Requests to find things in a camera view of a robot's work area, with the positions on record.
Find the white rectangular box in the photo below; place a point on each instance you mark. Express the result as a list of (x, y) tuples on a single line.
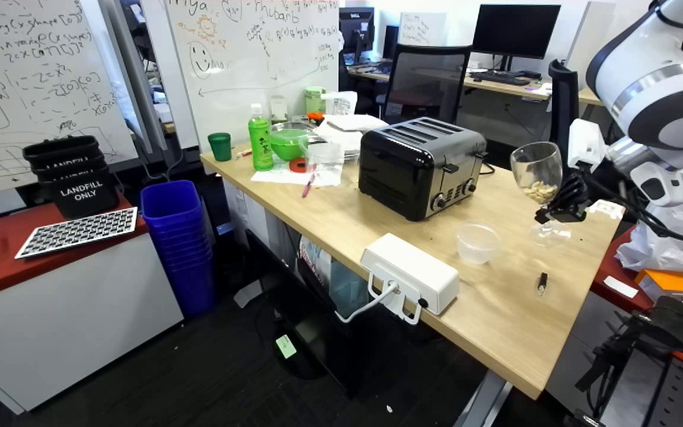
[(408, 273)]

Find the black mesh office chair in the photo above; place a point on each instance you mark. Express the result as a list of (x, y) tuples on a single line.
[(427, 83)]

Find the blue bin stack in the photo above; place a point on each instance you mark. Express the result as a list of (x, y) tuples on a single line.
[(177, 238)]

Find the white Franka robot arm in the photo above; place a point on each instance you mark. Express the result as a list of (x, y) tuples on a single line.
[(657, 79)]

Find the black stacked trays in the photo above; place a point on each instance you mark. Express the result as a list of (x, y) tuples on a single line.
[(71, 179)]

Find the red tape roll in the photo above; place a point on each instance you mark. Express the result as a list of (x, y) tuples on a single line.
[(300, 165)]

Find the white tape patch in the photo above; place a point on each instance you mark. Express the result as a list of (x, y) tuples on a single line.
[(605, 209)]

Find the red side table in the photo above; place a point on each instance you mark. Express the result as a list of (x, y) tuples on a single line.
[(616, 277)]

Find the black silver toaster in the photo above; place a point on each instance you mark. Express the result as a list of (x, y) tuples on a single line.
[(413, 169)]

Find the red pen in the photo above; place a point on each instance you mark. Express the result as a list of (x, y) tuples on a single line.
[(309, 187)]

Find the whiteboard with dense writing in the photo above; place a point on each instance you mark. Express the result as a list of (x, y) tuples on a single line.
[(33, 79)]

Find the clear wine glass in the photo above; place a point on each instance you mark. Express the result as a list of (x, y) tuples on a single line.
[(535, 162)]

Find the white cabinet red top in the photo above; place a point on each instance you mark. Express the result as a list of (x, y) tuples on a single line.
[(64, 316)]

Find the black keyboard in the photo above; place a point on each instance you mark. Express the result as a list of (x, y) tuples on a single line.
[(501, 79)]

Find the large black computer monitor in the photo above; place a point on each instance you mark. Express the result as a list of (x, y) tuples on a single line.
[(516, 31)]

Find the green plastic bottle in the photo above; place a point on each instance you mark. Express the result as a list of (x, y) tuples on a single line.
[(261, 144)]

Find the green plastic bowl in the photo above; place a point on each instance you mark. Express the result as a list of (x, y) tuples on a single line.
[(288, 146)]

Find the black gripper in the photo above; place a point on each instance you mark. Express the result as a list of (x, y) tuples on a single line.
[(573, 194)]

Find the white paper sheet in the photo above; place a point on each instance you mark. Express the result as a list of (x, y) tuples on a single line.
[(278, 177)]

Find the whiteboard with smiley drawing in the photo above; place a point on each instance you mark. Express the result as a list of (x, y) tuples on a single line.
[(255, 55)]

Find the green cup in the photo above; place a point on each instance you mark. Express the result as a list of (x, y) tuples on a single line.
[(218, 147)]

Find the small black computer monitor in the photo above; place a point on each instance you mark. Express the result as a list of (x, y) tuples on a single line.
[(356, 31)]

